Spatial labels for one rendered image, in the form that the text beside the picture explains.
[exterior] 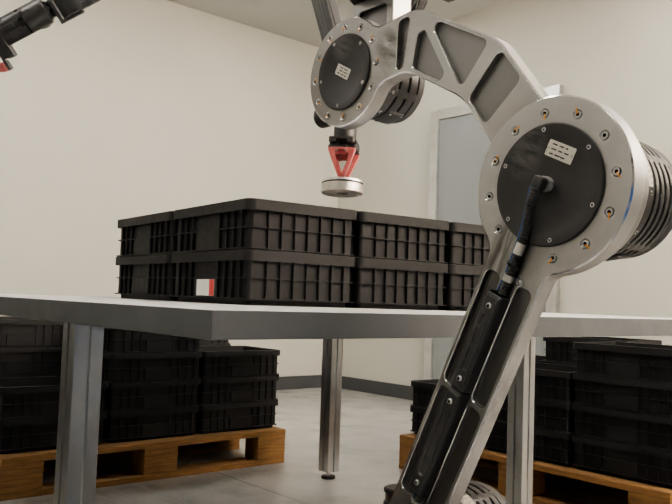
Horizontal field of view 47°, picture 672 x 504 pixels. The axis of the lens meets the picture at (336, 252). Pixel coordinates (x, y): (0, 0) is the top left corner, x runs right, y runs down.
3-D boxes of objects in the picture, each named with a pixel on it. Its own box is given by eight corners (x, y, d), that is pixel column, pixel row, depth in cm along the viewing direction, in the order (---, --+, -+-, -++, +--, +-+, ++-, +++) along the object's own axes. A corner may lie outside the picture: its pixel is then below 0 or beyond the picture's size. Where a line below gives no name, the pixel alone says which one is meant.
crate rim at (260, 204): (360, 220, 183) (360, 210, 184) (248, 208, 166) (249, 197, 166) (272, 229, 216) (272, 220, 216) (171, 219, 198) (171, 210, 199)
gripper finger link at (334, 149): (325, 176, 190) (328, 138, 191) (330, 182, 197) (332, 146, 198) (353, 176, 189) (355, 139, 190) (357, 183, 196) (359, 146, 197)
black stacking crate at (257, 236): (357, 261, 183) (359, 213, 184) (247, 253, 166) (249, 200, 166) (270, 263, 215) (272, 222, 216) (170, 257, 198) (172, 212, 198)
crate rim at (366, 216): (452, 230, 201) (452, 221, 201) (360, 220, 184) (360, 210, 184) (357, 237, 233) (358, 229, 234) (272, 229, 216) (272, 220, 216)
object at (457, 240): (527, 273, 218) (528, 232, 219) (451, 268, 201) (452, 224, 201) (430, 274, 250) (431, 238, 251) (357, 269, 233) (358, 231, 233)
